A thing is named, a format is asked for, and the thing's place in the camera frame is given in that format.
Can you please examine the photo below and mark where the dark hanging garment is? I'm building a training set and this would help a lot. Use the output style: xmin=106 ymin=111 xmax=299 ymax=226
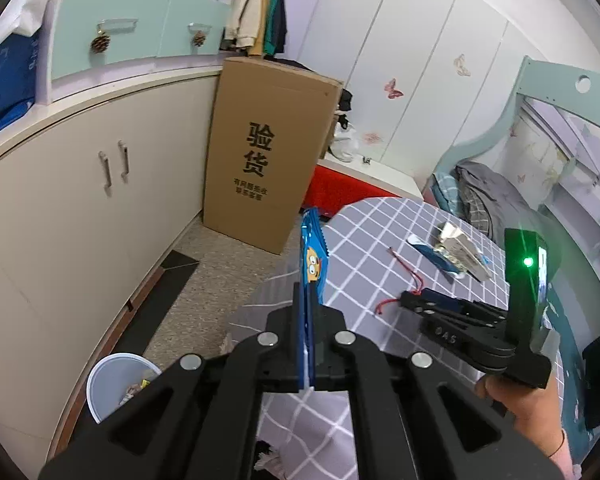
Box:
xmin=274 ymin=0 xmax=289 ymax=56

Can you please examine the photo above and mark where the silver foil wrapper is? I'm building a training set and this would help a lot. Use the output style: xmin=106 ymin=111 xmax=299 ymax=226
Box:
xmin=432 ymin=221 xmax=465 ymax=255

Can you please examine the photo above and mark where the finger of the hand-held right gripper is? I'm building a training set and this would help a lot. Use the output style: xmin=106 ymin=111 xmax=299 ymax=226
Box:
xmin=420 ymin=287 xmax=510 ymax=326
xmin=399 ymin=291 xmax=522 ymax=375

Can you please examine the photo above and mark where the white printed packet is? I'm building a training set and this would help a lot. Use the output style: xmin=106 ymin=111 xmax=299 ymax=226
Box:
xmin=440 ymin=236 xmax=493 ymax=282

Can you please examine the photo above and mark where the person's right forearm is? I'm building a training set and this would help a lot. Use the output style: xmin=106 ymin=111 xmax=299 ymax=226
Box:
xmin=546 ymin=427 xmax=585 ymax=480

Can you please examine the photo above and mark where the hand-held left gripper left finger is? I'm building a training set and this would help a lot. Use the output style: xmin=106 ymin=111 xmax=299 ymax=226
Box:
xmin=39 ymin=282 xmax=306 ymax=480

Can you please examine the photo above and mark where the black slipper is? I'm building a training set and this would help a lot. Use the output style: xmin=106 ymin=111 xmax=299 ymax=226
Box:
xmin=252 ymin=439 xmax=283 ymax=480

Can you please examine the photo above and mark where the blue plaid pillow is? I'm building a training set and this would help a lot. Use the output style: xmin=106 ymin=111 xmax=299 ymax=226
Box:
xmin=431 ymin=171 xmax=462 ymax=212

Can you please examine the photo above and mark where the white plastic bin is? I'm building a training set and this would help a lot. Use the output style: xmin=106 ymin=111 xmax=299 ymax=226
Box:
xmin=86 ymin=353 xmax=164 ymax=425

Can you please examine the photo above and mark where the mint green bed frame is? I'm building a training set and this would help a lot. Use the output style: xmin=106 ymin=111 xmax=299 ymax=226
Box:
xmin=434 ymin=56 xmax=600 ymax=281

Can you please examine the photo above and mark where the white plastic bag on shelf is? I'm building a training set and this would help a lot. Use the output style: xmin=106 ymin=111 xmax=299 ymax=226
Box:
xmin=0 ymin=0 xmax=56 ymax=52

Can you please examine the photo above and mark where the black floor mat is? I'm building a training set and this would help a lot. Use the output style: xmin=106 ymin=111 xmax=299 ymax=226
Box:
xmin=104 ymin=251 xmax=201 ymax=363

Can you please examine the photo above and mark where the person's right hand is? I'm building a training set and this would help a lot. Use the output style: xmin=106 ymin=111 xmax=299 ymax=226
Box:
xmin=474 ymin=372 xmax=570 ymax=460

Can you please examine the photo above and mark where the silver cabinet door handle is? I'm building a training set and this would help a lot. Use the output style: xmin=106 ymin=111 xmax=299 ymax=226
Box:
xmin=97 ymin=150 xmax=112 ymax=192
xmin=117 ymin=140 xmax=131 ymax=183

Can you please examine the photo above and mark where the blue cartoon snack packet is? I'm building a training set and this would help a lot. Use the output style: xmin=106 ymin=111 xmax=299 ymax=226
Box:
xmin=297 ymin=207 xmax=330 ymax=311

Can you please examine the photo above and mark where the red string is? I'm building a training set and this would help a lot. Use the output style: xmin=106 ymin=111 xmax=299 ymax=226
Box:
xmin=376 ymin=246 xmax=426 ymax=314

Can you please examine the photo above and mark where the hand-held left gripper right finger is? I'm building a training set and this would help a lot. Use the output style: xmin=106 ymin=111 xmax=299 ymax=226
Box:
xmin=307 ymin=287 xmax=563 ymax=480

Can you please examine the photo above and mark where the blue shopping bag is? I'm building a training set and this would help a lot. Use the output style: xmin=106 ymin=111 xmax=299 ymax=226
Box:
xmin=0 ymin=34 xmax=40 ymax=144

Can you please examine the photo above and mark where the cream cabinet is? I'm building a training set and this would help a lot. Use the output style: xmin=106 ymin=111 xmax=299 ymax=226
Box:
xmin=0 ymin=66 xmax=227 ymax=463

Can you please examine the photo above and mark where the beige hanging jacket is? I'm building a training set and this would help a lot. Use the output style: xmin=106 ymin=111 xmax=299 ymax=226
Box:
xmin=223 ymin=0 xmax=277 ymax=56

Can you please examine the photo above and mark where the white wardrobe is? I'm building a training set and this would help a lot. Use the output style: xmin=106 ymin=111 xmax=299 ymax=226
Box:
xmin=299 ymin=0 xmax=528 ymax=196

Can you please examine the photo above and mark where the grey checked tablecloth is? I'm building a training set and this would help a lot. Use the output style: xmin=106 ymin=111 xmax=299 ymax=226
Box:
xmin=225 ymin=196 xmax=523 ymax=480

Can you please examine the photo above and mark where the tall cardboard box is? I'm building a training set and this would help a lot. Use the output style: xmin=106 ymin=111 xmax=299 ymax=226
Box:
xmin=202 ymin=56 xmax=345 ymax=255

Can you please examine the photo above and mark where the blue and white packet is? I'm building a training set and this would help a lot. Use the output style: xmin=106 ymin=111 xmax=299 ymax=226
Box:
xmin=408 ymin=235 xmax=465 ymax=282

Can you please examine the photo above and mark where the crumpled white plastic bag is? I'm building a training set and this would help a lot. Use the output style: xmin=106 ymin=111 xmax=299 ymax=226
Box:
xmin=329 ymin=124 xmax=359 ymax=164

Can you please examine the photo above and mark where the red storage box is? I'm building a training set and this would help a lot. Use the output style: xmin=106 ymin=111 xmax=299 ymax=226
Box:
xmin=307 ymin=159 xmax=423 ymax=213

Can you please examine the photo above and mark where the mint green drawer unit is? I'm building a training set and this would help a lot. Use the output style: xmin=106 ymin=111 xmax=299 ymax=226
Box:
xmin=44 ymin=0 xmax=233 ymax=83

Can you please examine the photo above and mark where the green hanging garment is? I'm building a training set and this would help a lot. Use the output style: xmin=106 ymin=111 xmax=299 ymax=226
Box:
xmin=264 ymin=0 xmax=282 ymax=56

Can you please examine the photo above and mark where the grey blanket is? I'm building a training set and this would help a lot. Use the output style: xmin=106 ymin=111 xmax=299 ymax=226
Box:
xmin=454 ymin=161 xmax=548 ymax=243

